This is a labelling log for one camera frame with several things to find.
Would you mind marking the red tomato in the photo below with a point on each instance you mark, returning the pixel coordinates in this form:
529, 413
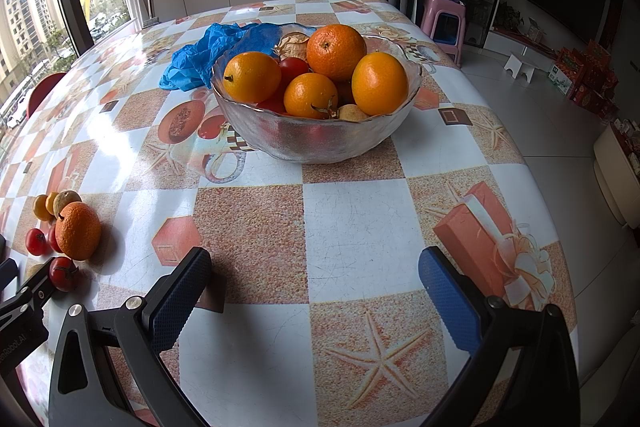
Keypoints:
272, 105
36, 241
52, 239
65, 276
292, 69

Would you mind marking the red chair back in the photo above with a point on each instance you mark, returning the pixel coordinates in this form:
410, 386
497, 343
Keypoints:
42, 89

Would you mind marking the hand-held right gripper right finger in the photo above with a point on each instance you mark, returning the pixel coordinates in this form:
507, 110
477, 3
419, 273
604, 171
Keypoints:
445, 297

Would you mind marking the white cushioned seat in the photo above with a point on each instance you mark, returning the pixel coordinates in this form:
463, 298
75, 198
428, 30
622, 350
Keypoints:
617, 177

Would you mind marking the dried brown peel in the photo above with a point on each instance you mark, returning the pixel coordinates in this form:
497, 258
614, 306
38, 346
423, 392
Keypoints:
295, 47

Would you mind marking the blue plastic bag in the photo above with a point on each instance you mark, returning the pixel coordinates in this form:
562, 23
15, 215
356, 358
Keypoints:
200, 57

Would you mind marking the smooth orange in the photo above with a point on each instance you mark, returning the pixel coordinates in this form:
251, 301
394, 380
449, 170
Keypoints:
310, 96
336, 49
380, 83
251, 77

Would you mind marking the pink plastic stool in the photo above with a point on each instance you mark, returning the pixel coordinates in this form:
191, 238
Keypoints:
442, 7

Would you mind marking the green potted plant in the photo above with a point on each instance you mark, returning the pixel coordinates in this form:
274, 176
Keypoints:
510, 14

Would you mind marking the large orange with rough skin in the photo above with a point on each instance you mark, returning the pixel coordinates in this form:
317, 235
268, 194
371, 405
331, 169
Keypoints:
77, 232

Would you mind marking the green carton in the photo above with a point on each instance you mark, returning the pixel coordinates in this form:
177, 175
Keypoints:
561, 76

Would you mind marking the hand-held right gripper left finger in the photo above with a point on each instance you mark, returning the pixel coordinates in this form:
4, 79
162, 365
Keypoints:
180, 302

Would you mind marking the clear glass bowl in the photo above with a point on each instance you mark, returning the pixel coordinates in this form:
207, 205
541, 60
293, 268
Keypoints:
310, 139

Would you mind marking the small yellow citrus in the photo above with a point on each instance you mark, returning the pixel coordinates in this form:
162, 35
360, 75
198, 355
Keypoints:
51, 203
41, 208

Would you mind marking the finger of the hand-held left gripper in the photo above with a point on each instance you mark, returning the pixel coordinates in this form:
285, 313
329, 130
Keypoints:
7, 271
30, 289

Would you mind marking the stack of red gift boxes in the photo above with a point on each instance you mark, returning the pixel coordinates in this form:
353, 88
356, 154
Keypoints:
592, 79

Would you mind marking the small white step stool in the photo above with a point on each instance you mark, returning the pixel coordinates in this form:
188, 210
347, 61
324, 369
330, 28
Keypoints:
521, 64

